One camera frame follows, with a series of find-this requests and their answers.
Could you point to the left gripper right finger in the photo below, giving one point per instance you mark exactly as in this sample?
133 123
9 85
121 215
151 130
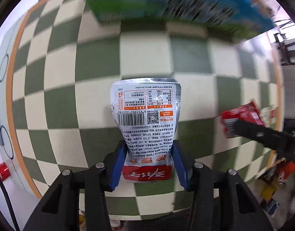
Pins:
221 200

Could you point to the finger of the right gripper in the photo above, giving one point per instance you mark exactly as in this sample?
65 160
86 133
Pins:
282 143

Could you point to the checkered table mat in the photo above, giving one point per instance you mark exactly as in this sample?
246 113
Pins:
71 88

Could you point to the red cola can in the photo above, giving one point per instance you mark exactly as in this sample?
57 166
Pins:
4 171

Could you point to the silver white snack pouch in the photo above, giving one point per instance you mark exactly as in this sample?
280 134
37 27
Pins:
147 111

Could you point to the cardboard box with cow print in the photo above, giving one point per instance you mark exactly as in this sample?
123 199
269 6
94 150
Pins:
238 18

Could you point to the red snack packet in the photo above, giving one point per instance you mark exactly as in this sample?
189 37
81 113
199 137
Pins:
247 112

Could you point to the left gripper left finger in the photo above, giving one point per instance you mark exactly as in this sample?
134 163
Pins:
58 209

